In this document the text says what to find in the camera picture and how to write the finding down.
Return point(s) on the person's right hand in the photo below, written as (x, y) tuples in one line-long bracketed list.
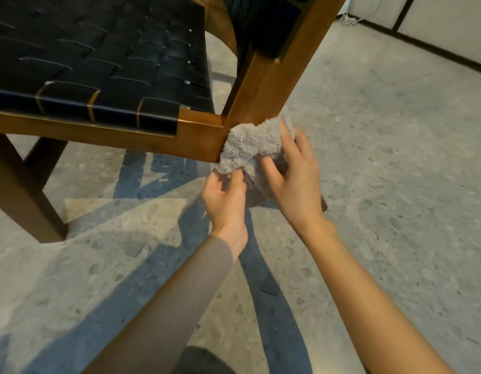
[(299, 190)]

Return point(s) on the person's right thumb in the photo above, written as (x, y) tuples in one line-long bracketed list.
[(272, 173)]

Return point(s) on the wooden chair black woven seat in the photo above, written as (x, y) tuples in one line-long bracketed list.
[(108, 66)]

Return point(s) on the person's left hand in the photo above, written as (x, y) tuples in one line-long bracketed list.
[(224, 210)]

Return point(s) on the grey fluffy cleaning cloth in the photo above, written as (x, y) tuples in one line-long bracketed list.
[(250, 144)]

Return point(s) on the person's left thumb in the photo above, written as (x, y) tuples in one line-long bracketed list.
[(238, 185)]

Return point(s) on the person's left forearm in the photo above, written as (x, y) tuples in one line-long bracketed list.
[(174, 307)]

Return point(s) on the person's right forearm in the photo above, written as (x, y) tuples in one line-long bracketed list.
[(365, 307)]

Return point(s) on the person's right middle finger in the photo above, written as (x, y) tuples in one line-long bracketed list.
[(305, 147)]

